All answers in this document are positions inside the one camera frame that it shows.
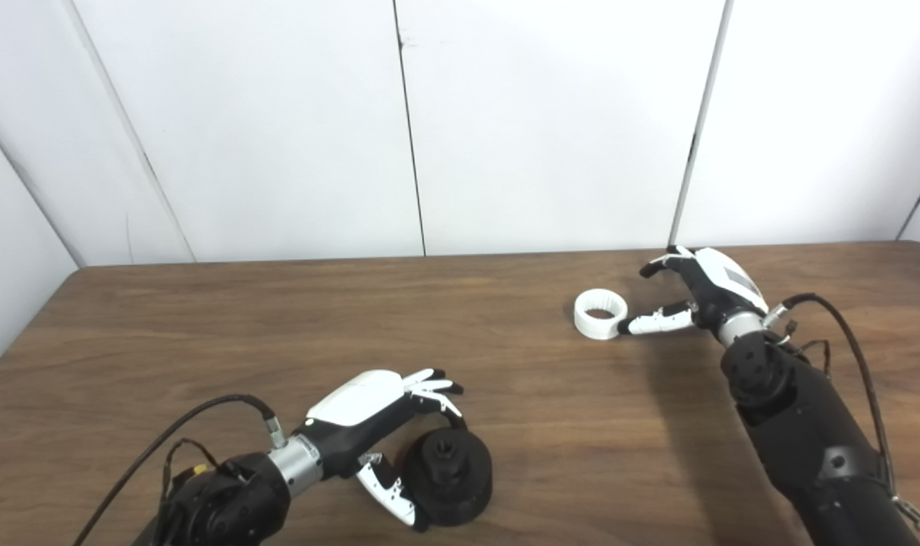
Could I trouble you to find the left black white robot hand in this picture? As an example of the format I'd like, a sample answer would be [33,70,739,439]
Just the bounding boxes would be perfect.
[304,368,469,530]

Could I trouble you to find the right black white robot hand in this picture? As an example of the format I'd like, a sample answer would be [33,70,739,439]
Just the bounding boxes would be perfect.
[617,244,770,338]

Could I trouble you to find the thin wires with yellow plug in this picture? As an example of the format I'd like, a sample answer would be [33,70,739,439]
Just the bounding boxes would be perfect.
[160,438,227,503]

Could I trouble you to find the thin black wire bundle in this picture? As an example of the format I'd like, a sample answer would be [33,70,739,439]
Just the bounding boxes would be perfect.
[778,322,834,381]

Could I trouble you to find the white toothed plastic ring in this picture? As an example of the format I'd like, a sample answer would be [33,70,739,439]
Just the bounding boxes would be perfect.
[573,289,630,340]

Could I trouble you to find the round black plastic part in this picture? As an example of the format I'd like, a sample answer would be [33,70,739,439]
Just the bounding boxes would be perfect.
[399,427,495,528]

